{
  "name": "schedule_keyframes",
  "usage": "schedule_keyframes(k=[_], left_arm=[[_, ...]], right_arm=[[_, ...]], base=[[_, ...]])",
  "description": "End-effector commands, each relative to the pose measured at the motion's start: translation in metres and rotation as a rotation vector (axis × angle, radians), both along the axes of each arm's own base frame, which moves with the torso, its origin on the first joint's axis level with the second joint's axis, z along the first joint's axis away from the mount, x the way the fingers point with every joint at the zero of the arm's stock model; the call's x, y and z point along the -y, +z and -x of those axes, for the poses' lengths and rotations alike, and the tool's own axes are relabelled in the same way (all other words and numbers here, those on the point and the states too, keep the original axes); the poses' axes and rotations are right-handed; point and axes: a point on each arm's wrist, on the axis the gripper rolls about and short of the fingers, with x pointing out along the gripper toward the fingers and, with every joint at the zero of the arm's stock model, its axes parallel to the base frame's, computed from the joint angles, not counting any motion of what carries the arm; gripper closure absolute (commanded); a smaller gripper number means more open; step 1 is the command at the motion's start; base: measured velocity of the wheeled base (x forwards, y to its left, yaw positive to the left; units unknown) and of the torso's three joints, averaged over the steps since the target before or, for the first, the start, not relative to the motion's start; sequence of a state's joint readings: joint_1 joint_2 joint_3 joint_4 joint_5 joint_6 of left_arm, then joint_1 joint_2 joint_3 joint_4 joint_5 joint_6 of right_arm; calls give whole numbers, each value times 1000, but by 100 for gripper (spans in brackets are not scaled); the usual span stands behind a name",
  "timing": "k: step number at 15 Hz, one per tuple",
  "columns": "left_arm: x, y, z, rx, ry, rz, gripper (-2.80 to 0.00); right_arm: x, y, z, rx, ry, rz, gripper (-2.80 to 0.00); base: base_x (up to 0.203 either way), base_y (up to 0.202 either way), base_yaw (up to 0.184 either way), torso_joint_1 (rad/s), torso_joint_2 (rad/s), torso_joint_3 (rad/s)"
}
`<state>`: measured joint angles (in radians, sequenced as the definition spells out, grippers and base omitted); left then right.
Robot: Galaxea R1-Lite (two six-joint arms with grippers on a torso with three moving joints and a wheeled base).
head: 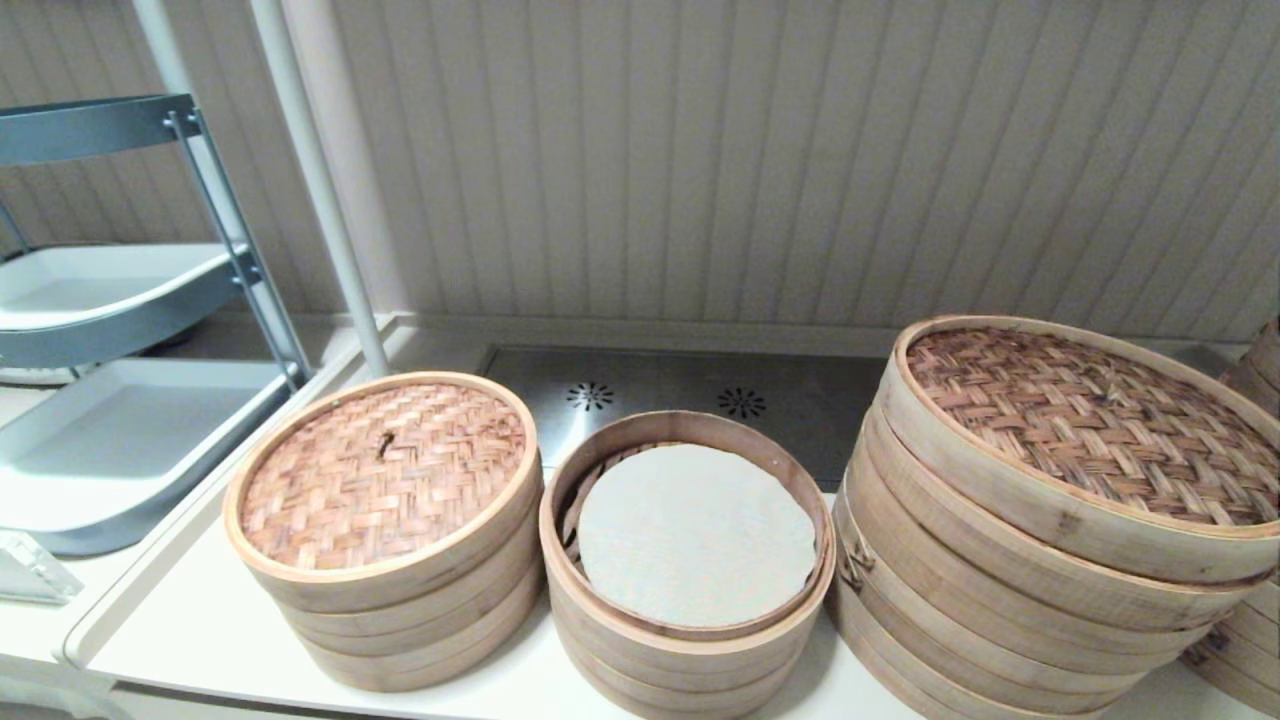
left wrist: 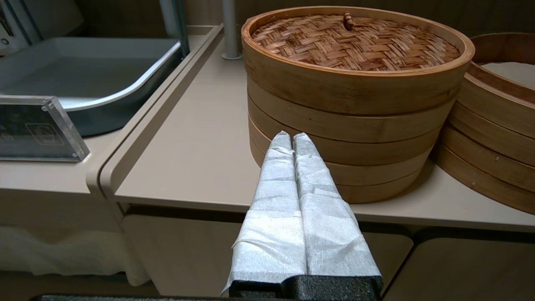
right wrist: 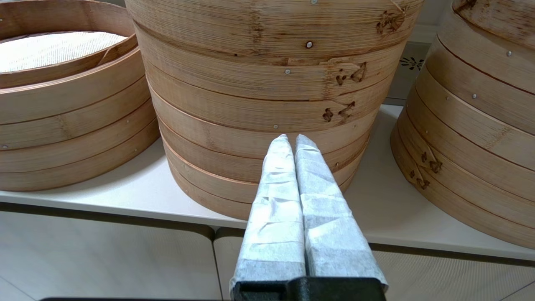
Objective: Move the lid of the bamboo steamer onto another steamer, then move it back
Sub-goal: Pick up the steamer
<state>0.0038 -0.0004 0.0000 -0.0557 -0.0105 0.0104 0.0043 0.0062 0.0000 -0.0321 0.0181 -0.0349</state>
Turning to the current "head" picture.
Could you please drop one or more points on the clear acrylic stand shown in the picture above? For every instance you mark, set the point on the clear acrylic stand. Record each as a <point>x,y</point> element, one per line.
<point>35,575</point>

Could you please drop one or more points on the small woven bamboo lid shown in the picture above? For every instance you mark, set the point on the small woven bamboo lid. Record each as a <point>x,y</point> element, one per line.
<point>330,500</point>

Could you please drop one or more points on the grey-blue rack flat shelf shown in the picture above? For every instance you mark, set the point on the grey-blue rack flat shelf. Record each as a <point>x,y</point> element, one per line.
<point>80,130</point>

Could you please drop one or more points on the white round pole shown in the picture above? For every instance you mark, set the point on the white round pole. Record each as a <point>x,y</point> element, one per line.
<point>320,190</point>
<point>160,40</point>

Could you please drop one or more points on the grey-blue rack tray white inside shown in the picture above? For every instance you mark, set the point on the grey-blue rack tray white inside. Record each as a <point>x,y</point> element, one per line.
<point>130,440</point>
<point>100,290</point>

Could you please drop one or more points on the white round cloth liner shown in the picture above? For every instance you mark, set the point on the white round cloth liner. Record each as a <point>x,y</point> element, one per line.
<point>700,540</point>

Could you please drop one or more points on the grey metal rack post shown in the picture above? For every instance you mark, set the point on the grey metal rack post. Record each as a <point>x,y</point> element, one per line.
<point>247,268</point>

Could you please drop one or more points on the small bamboo steamer basket stack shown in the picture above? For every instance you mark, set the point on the small bamboo steamer basket stack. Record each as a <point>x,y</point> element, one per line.
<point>420,640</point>
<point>660,670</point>

